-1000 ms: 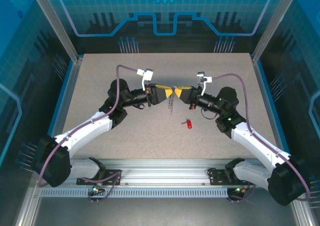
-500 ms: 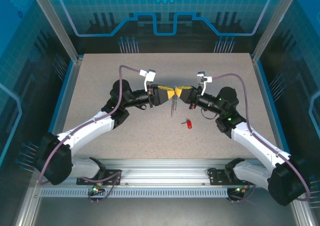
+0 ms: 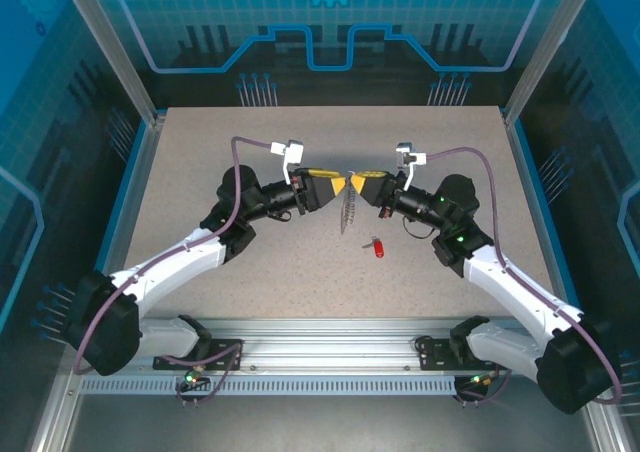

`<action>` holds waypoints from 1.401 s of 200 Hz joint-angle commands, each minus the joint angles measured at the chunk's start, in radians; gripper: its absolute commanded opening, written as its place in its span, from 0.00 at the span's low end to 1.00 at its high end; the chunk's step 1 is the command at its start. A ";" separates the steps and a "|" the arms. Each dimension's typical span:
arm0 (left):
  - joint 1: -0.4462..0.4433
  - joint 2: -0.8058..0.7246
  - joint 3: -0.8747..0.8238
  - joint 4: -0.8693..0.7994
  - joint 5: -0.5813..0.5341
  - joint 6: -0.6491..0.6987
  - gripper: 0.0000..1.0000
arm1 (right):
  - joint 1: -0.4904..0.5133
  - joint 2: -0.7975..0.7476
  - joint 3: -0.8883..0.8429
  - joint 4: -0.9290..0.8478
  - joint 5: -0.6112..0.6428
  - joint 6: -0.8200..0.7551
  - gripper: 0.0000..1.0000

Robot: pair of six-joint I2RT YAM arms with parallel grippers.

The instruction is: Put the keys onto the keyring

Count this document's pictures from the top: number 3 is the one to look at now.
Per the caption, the metal spiral coil keychain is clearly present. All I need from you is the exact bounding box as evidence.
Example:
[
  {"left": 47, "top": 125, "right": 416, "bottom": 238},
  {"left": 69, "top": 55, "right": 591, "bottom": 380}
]
[{"left": 345, "top": 180, "right": 360, "bottom": 226}]

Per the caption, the blue table edge trim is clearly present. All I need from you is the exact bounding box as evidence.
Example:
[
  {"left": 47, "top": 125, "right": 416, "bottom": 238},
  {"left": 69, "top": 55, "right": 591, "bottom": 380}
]
[
  {"left": 512, "top": 119, "right": 581, "bottom": 313},
  {"left": 92, "top": 119, "right": 151, "bottom": 293}
]

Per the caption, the grey metal panel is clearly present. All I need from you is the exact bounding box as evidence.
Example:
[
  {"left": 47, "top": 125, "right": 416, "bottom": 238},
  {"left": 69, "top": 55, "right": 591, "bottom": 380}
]
[{"left": 62, "top": 394, "right": 604, "bottom": 452}]

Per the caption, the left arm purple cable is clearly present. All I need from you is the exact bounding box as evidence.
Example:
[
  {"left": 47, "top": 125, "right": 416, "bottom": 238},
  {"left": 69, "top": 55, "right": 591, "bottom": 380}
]
[{"left": 72, "top": 135, "right": 275, "bottom": 409}]

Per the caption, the aluminium side rail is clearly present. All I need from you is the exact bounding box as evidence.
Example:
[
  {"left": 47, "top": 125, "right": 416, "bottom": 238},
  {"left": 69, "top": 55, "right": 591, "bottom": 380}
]
[
  {"left": 102, "top": 114, "right": 169, "bottom": 293},
  {"left": 502, "top": 109, "right": 569, "bottom": 306}
]

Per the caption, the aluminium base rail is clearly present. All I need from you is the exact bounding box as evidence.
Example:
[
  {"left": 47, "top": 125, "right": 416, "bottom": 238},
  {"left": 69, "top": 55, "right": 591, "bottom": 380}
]
[{"left": 134, "top": 315, "right": 551, "bottom": 376}]

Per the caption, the slotted grey cable duct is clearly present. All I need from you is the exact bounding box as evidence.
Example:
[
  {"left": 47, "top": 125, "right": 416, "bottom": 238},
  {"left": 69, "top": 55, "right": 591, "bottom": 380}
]
[{"left": 79, "top": 375, "right": 501, "bottom": 398}]

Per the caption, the aluminium frame post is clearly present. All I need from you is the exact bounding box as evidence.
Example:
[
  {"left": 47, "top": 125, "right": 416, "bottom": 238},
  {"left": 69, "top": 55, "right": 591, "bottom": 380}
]
[
  {"left": 55, "top": 0, "right": 169, "bottom": 126},
  {"left": 502, "top": 0, "right": 604, "bottom": 126}
]

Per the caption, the aluminium lower frame rail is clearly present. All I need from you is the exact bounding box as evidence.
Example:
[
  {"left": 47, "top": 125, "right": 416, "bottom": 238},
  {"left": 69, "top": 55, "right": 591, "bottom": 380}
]
[
  {"left": 32, "top": 371, "right": 84, "bottom": 452},
  {"left": 587, "top": 404, "right": 626, "bottom": 452}
]

